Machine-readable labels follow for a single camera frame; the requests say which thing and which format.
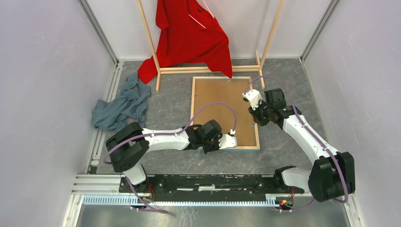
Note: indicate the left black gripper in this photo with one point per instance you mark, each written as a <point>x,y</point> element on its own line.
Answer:
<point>216,147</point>

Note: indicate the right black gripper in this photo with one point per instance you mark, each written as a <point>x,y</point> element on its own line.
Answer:
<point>255,117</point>

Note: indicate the blue picture frame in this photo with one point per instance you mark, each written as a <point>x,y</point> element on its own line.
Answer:
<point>207,90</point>

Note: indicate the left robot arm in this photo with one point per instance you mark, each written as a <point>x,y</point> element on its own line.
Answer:
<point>127,147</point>

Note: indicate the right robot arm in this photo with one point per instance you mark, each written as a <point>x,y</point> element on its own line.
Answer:
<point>332,176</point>

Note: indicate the wooden clothes rack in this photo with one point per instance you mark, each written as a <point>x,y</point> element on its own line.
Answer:
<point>260,60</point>

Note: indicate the grey-blue cloth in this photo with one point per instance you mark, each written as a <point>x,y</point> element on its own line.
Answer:
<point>132,102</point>

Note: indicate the red shirt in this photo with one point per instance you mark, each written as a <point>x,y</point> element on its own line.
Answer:
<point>181,41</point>

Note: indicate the pink clothes hanger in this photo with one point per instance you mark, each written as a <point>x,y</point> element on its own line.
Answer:
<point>200,13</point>

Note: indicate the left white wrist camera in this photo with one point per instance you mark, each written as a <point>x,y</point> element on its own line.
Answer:
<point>228,140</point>

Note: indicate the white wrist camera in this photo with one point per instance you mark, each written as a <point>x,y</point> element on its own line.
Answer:
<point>228,140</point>
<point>254,98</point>

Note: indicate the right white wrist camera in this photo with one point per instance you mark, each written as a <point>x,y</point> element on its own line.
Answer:
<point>254,98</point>

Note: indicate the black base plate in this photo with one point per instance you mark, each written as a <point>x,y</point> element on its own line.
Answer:
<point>212,188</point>

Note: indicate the white cable duct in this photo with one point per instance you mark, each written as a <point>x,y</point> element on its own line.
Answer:
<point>131,200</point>

